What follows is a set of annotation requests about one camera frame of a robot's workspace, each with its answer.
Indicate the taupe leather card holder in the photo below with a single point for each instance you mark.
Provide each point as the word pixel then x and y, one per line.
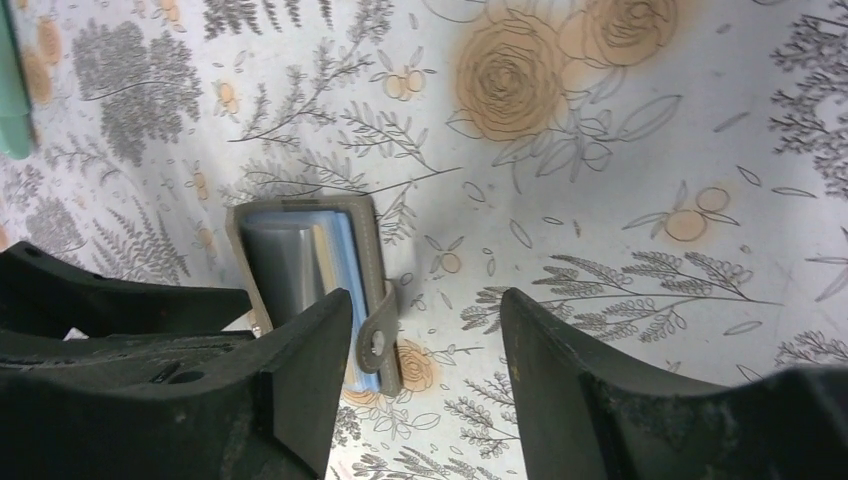
pixel 293 252

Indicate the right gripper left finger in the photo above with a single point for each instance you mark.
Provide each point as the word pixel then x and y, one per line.
pixel 224 405

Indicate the floral patterned table mat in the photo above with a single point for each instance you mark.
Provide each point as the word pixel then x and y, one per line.
pixel 668 175

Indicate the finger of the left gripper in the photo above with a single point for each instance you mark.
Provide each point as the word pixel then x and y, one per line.
pixel 53 312

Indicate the mint green tube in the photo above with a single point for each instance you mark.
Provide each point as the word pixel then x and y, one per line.
pixel 15 105

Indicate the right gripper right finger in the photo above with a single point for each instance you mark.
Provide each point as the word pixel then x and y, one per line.
pixel 586 410

